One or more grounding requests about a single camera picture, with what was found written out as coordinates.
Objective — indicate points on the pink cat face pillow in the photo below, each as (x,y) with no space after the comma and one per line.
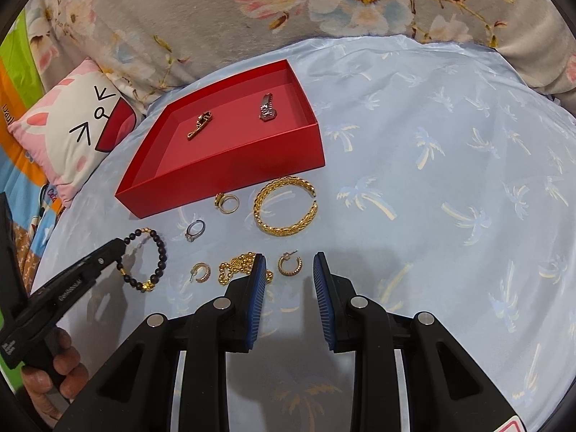
(58,117)

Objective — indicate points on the silver wristwatch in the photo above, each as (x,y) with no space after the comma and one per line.
(266,107)

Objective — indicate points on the person's left hand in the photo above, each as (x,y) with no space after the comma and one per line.
(72,366)

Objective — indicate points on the gold bangle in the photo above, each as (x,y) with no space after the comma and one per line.
(288,230)

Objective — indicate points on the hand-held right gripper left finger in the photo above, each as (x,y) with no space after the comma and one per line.
(256,301)

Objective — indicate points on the red cardboard box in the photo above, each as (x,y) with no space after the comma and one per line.
(216,166)

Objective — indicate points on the gold hoop earring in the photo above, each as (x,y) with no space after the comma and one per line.
(204,274)

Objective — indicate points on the grey floral blanket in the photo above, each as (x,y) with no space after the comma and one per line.
(202,18)

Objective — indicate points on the colourful printed sheet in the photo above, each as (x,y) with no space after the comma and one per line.
(13,81)

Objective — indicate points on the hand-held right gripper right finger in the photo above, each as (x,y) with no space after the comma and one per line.
(324,301)

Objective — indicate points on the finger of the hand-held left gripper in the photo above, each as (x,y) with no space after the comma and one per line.
(105,258)

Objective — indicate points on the light blue palm print cloth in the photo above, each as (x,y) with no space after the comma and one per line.
(427,189)

